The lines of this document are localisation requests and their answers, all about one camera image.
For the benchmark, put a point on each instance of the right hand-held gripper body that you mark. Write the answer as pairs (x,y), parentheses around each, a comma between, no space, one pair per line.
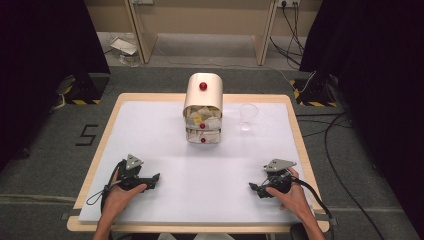
(279,180)

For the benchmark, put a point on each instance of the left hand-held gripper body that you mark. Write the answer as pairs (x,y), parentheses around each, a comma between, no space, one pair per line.
(128,173)

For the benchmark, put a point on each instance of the person's right hand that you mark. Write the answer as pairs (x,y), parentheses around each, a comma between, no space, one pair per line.
(295,200)

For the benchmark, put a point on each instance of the person's left hand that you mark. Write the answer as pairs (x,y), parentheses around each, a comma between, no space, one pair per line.
(117,200)

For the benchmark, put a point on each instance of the white table mat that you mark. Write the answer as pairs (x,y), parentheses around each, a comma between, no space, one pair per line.
(200,186)

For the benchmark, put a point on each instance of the clear plastic cup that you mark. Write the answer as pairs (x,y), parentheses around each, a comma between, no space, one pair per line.
(248,115)

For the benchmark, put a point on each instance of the white drawer cabinet red knobs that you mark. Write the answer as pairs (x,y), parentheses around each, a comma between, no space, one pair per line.
(203,98)

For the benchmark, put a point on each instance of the black yellow striped stand base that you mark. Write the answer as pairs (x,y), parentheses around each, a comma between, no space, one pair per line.
(88,88)
(313,91)

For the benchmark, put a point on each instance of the clear plastic container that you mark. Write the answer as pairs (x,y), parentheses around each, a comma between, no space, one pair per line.
(130,60)

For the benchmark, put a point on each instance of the white paper tray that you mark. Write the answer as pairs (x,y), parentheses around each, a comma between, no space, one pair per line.
(124,46)

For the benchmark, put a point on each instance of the black curtain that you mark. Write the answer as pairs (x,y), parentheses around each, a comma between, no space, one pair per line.
(383,83)
(40,66)

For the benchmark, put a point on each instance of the light wooden desk frame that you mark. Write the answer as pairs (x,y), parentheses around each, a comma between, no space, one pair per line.
(146,43)

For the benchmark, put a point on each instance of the white wall socket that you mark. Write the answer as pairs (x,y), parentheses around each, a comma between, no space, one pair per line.
(288,3)

